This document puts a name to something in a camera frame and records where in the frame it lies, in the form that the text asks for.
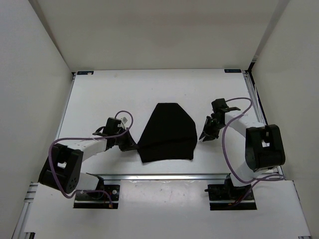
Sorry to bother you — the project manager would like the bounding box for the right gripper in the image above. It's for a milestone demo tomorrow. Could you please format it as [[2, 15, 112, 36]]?
[[198, 116, 225, 142]]

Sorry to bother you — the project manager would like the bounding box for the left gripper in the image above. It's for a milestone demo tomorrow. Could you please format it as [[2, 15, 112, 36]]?
[[114, 127, 139, 151]]

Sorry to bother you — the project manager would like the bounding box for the black skirt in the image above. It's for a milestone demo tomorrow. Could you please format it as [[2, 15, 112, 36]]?
[[138, 103, 197, 164]]

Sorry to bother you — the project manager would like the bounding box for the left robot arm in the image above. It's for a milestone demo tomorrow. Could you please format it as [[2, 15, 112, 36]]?
[[38, 117, 138, 199]]

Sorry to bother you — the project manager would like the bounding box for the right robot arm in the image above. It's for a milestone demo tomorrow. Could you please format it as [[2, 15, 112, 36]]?
[[199, 97, 286, 199]]

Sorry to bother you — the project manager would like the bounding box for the right blue corner label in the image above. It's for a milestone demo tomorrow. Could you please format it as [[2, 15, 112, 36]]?
[[224, 69, 242, 73]]

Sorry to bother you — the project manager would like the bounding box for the blue corner label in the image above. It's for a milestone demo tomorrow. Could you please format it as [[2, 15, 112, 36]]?
[[224, 69, 242, 73], [77, 71, 94, 75]]

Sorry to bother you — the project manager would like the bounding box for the left blue corner label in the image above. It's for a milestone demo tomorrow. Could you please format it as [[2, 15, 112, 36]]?
[[77, 71, 94, 75]]

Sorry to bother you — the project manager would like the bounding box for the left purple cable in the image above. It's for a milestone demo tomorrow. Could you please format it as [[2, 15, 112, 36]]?
[[48, 111, 134, 209]]

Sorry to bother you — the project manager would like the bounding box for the purple cable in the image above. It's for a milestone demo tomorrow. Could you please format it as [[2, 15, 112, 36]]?
[[221, 97, 286, 206], [48, 111, 134, 209]]

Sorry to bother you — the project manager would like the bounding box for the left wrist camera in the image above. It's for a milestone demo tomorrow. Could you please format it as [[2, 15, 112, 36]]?
[[120, 117, 128, 125]]

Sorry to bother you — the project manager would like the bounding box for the aluminium front rail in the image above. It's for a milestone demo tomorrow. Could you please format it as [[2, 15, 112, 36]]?
[[80, 173, 227, 181]]

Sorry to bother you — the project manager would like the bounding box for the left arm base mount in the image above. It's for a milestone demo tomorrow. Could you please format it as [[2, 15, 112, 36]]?
[[73, 175, 120, 210]]

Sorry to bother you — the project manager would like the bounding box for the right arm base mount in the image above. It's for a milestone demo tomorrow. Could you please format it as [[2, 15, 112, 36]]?
[[204, 179, 257, 211]]

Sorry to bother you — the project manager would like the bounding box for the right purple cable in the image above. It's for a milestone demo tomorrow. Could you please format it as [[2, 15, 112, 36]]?
[[221, 97, 286, 206]]

